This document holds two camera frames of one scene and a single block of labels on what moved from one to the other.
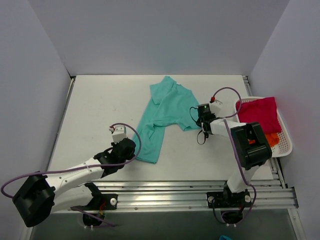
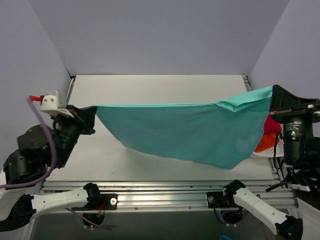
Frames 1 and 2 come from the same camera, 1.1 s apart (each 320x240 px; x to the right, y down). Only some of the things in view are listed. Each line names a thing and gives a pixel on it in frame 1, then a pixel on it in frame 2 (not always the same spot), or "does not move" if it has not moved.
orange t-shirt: (273, 139) does not move
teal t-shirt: (172, 103) -> (222, 134)
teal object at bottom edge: (222, 237) does not move
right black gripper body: (203, 118) -> (293, 113)
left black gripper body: (127, 148) -> (80, 121)
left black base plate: (101, 201) does not move
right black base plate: (225, 199) does not move
